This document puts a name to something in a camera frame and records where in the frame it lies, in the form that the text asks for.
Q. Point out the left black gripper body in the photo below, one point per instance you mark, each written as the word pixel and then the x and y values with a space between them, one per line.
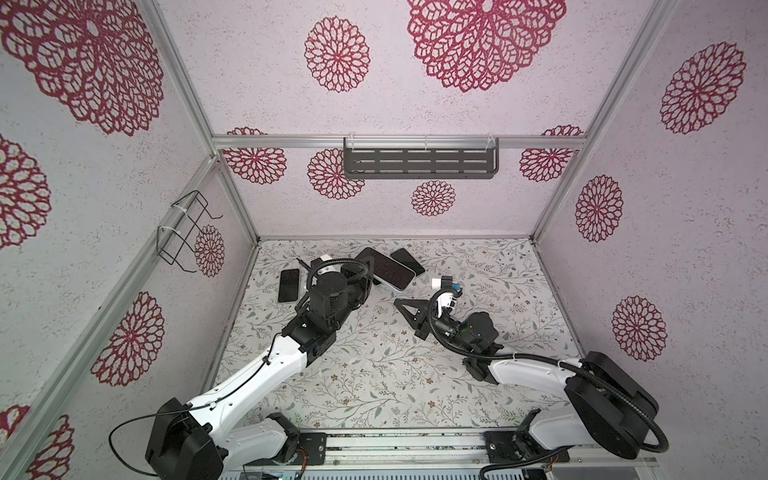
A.
pixel 356 293

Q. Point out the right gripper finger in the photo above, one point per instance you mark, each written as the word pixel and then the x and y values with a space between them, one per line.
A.
pixel 419 322
pixel 413 304

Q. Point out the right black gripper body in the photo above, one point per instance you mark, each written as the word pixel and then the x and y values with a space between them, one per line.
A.
pixel 458 335

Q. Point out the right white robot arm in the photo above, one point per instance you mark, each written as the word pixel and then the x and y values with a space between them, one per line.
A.
pixel 605 406

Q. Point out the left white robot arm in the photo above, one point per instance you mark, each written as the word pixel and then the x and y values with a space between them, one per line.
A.
pixel 200 439

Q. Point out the black phone far left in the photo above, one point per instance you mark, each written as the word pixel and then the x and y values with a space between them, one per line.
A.
pixel 289 283

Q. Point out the black phone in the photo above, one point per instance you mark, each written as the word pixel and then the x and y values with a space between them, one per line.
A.
pixel 289 283
pixel 404 257

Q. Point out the black phone centre right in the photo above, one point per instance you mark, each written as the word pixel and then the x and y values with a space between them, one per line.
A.
pixel 404 257

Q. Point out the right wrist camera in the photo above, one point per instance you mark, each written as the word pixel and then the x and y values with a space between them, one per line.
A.
pixel 448 291

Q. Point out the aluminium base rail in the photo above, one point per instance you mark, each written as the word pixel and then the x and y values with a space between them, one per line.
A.
pixel 432 449

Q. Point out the grey slotted wall shelf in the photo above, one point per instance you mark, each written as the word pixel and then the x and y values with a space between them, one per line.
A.
pixel 425 160

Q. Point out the black wire wall basket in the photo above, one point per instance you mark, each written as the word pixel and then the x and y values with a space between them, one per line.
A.
pixel 176 238

